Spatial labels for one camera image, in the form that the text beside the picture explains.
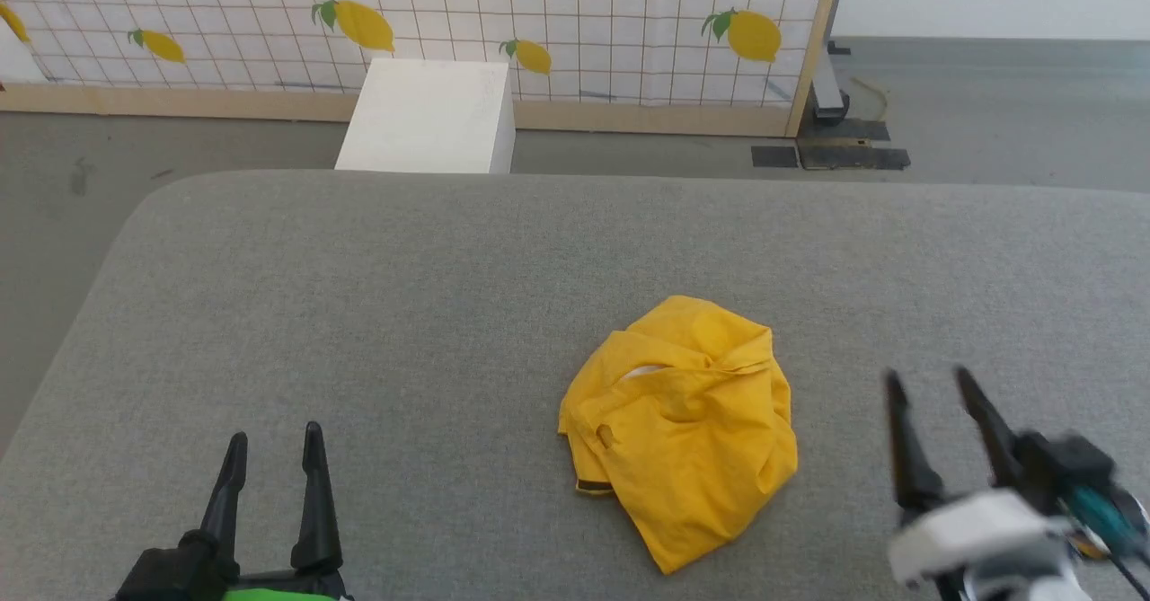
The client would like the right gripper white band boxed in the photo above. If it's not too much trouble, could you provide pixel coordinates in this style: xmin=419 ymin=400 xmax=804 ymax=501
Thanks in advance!
xmin=883 ymin=365 xmax=1084 ymax=586

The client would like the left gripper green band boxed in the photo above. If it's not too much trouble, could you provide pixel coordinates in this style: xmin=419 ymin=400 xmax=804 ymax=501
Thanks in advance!
xmin=199 ymin=420 xmax=355 ymax=601

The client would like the yellow t-shirt garment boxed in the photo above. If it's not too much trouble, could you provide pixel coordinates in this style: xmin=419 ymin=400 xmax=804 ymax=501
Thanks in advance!
xmin=557 ymin=295 xmax=800 ymax=576

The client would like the grey fabric sofa seat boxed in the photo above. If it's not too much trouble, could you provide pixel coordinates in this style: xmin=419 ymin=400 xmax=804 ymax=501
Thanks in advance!
xmin=0 ymin=168 xmax=1150 ymax=601

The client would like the long black floor mat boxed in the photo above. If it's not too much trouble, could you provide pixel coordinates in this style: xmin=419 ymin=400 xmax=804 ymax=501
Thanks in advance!
xmin=798 ymin=138 xmax=911 ymax=172

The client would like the white rectangular box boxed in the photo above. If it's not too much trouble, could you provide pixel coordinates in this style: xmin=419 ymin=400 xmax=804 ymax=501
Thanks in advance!
xmin=334 ymin=57 xmax=518 ymax=175

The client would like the lemon print partition screen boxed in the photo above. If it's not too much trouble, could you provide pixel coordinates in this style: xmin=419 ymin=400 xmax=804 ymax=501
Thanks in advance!
xmin=0 ymin=0 xmax=849 ymax=139

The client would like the dark floor base plate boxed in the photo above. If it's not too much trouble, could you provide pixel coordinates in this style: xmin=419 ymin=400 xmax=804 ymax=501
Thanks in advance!
xmin=800 ymin=119 xmax=890 ymax=142

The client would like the yellow floor cable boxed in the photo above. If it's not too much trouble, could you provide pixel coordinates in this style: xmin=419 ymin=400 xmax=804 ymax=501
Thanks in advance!
xmin=849 ymin=75 xmax=890 ymax=122

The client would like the grey metal post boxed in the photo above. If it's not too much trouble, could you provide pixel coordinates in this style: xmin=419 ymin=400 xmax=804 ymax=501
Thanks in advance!
xmin=813 ymin=40 xmax=851 ymax=126

